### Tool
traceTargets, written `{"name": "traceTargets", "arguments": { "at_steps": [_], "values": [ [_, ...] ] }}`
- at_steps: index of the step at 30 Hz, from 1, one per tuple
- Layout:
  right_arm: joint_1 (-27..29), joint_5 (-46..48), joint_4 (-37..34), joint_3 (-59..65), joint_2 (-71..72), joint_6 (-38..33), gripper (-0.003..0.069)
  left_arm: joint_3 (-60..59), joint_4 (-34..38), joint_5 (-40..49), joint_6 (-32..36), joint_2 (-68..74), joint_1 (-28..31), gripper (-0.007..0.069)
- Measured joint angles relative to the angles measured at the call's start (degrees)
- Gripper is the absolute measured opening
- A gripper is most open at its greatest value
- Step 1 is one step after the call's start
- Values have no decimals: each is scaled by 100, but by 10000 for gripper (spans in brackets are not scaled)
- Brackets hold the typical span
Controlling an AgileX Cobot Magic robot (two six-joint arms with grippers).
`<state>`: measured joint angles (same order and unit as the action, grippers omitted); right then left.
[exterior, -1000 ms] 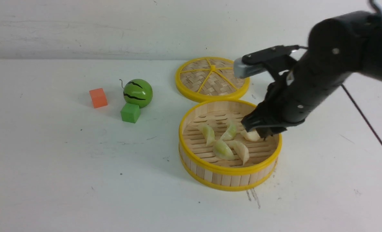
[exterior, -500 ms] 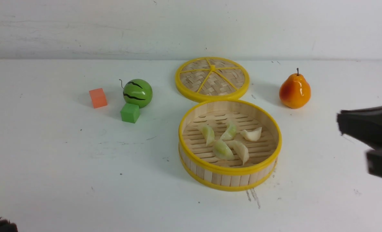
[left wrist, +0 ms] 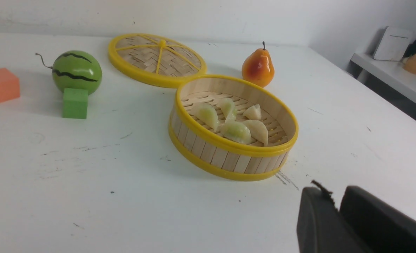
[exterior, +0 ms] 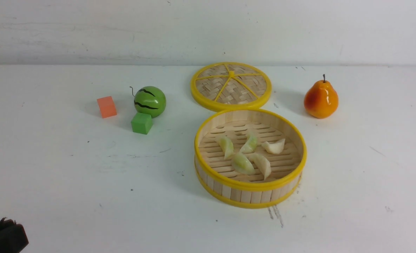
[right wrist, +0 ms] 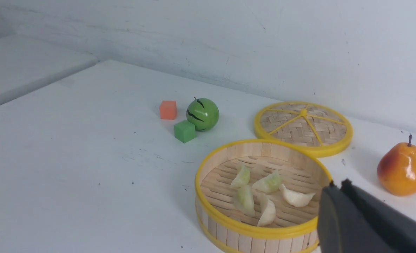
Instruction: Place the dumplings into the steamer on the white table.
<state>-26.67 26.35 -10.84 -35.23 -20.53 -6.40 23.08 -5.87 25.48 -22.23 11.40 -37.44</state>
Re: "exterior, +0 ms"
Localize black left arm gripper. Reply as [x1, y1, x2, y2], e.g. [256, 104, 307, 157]
[0, 217, 29, 253]

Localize pale yellow dumpling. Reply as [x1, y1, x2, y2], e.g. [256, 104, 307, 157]
[231, 152, 255, 175]

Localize pale green dumpling bottom edge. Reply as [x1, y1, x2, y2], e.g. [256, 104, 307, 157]
[239, 132, 258, 154]

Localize cream dumpling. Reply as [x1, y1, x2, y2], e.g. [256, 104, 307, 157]
[250, 153, 271, 180]

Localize white dumpling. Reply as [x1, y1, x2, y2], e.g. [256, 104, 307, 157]
[261, 139, 285, 154]

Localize bamboo steamer tray yellow rim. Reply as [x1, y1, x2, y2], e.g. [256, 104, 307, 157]
[194, 109, 307, 209]

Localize woven bamboo steamer lid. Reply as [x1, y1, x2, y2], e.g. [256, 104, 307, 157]
[190, 62, 272, 112]

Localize orange foam cube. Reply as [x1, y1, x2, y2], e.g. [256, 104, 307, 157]
[97, 96, 117, 118]

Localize green foam cube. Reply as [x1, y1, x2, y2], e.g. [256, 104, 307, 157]
[131, 112, 153, 135]

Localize green toy watermelon ball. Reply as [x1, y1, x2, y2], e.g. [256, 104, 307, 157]
[130, 85, 167, 117]

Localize orange toy pear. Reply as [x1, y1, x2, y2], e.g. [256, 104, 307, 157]
[304, 74, 338, 119]

